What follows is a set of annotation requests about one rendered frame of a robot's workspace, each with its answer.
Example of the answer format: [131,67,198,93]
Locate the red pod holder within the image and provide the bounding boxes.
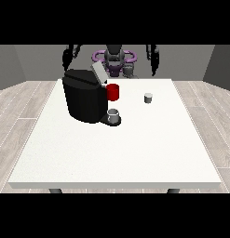
[106,83,120,102]

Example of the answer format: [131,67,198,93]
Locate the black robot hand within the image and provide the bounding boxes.
[61,45,84,73]
[145,45,160,77]

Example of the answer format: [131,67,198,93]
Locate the pale grey machine lid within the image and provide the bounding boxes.
[90,60,108,85]

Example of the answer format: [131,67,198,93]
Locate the black coffee machine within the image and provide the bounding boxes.
[61,68,122,127]

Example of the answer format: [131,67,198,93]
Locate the small grey cup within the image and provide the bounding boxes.
[107,108,120,124]

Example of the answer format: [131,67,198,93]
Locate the small grey coffee pod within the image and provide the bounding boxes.
[143,92,153,104]

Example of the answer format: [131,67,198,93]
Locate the white table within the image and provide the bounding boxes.
[7,78,222,191]

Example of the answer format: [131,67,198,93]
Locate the grey robot trunk purple rings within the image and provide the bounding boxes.
[91,45,140,80]

